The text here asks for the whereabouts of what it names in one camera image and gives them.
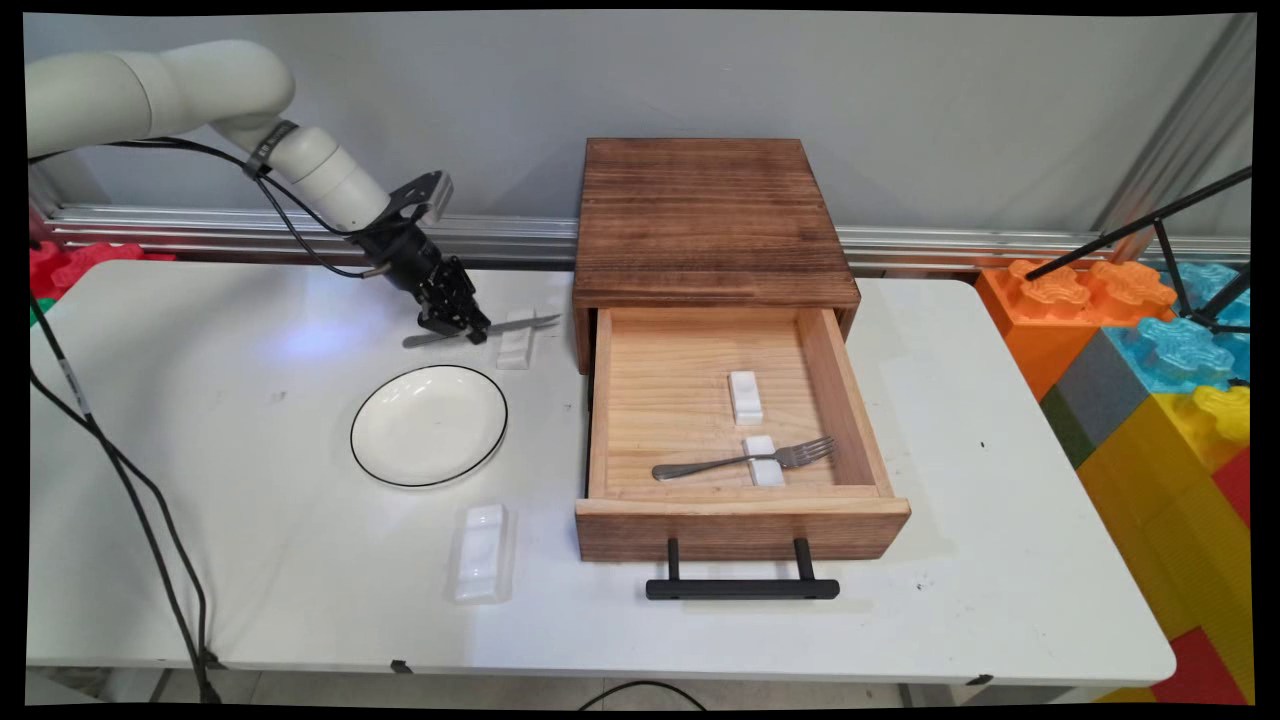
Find aluminium rail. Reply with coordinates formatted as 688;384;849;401
45;205;1251;273

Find blue foam block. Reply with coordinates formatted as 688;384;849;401
1105;262;1253;393

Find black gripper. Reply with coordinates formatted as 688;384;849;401
358;222;491;346

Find black cable with grey tag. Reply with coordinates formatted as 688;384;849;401
25;138;406;703

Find orange foam block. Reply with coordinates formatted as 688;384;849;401
975;258;1179;401

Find grey foam block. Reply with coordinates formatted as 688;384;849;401
1040;330;1151;471

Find black floor cable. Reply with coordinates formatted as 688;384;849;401
578;681;708;711

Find aluminium frame post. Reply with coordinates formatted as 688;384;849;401
1095;15;1256;261

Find small white cutlery rest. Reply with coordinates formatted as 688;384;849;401
727;370;765;426
742;435;787;488
495;308;541;371

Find grey cable clamp band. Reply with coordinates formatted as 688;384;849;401
243;120;299;181

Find white plate with black rim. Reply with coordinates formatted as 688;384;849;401
350;364;510;490

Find silver metal fork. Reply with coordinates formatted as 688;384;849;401
652;436;839;483

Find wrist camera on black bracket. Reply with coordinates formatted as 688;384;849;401
385;170;456;229

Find red foam block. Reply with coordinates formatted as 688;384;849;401
1150;625;1251;706
1213;448;1253;523
30;243;176;301

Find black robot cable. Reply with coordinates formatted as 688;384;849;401
25;138;391;703

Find dark wooden drawer cabinet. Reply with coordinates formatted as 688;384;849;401
573;138;861;376

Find black tripod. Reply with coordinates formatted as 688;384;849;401
1025;165;1253;331

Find large white cutlery rest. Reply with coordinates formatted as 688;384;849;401
448;503;516;605

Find light wooden drawer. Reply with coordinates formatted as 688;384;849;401
575;305;913;563

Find giant coloured toy bricks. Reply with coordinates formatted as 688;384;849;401
1078;385;1253;701

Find silver metal knife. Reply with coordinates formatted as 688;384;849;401
402;312;563;351

